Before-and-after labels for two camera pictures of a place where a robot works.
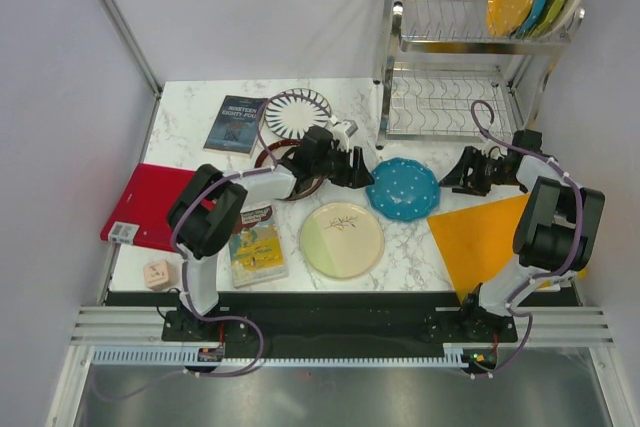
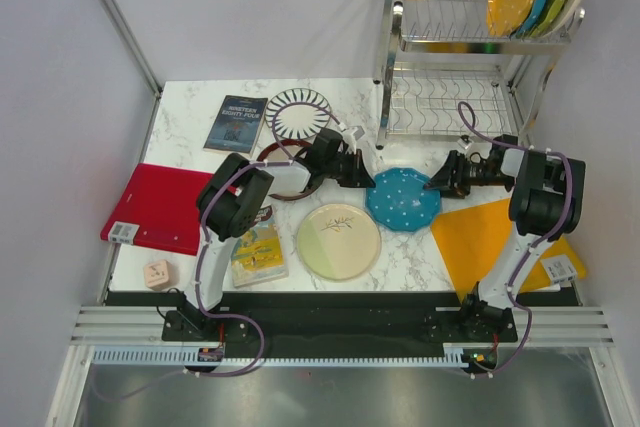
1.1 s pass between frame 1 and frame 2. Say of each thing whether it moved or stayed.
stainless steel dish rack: stayed
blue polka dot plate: moved
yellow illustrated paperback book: stayed
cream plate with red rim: stayed
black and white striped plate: stayed
